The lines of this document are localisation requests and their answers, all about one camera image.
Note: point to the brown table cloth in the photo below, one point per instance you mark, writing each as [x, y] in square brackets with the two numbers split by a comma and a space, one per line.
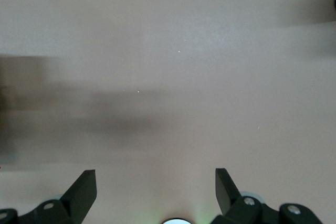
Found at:
[183, 90]

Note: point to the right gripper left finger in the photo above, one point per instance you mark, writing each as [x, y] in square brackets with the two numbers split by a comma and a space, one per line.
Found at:
[78, 195]

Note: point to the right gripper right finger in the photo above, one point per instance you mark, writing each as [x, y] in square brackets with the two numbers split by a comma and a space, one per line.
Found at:
[236, 209]

